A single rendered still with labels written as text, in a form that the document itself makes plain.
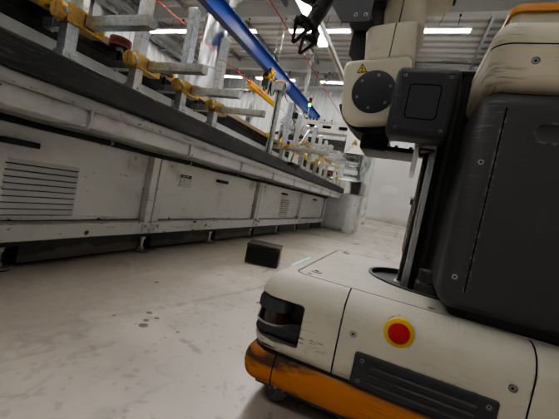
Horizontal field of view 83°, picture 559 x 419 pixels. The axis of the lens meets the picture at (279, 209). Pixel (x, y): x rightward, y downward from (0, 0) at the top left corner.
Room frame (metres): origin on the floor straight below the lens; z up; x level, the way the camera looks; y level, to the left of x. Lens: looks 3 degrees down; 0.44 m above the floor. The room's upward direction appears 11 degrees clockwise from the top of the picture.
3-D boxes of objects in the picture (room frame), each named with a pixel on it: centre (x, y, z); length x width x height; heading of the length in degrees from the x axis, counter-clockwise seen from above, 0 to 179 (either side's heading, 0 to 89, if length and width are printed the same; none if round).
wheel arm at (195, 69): (1.19, 0.55, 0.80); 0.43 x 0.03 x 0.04; 69
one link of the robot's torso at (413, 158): (0.82, -0.23, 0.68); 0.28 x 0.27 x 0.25; 159
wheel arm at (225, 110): (1.66, 0.37, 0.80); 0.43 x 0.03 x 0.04; 69
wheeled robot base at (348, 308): (0.82, -0.40, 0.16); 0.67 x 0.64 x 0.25; 69
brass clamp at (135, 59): (1.19, 0.60, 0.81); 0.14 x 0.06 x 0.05; 159
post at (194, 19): (1.41, 0.52, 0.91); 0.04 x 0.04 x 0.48; 69
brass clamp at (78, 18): (0.96, 0.69, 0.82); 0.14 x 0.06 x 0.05; 159
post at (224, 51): (1.64, 0.43, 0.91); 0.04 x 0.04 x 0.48; 69
